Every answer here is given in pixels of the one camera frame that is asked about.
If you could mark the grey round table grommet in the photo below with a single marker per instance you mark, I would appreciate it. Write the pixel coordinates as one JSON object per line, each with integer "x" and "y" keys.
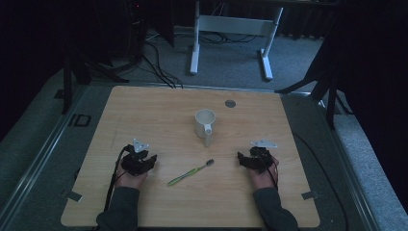
{"x": 230, "y": 103}

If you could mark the dark computer tower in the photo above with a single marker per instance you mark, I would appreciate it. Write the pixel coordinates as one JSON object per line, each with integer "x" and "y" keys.
{"x": 137, "y": 29}

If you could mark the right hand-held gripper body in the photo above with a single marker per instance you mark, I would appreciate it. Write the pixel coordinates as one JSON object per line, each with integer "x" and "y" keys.
{"x": 261, "y": 159}

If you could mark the person's right hand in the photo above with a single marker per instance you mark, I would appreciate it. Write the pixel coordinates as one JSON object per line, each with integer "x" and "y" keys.
{"x": 263, "y": 180}

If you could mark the black tripod stand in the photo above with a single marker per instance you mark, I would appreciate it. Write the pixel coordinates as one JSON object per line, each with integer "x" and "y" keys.
{"x": 330, "y": 96}
{"x": 67, "y": 86}

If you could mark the green toothbrush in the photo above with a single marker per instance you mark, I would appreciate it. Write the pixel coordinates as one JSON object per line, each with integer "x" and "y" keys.
{"x": 189, "y": 173}

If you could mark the white cup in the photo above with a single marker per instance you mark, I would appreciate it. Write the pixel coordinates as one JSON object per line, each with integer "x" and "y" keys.
{"x": 203, "y": 123}

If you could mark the grey tape piece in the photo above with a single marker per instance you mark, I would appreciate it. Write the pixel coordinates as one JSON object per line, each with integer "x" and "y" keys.
{"x": 73, "y": 196}
{"x": 310, "y": 195}

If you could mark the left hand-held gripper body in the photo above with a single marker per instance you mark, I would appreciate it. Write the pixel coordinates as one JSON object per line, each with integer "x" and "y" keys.
{"x": 136, "y": 163}

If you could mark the metal floor rail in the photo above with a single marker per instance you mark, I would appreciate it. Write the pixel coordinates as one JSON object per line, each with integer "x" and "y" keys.
{"x": 41, "y": 146}

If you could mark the person's left hand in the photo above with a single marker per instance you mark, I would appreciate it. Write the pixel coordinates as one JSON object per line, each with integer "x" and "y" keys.
{"x": 130, "y": 180}

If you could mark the white desk frame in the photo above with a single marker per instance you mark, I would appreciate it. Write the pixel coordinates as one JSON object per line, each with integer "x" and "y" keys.
{"x": 235, "y": 25}

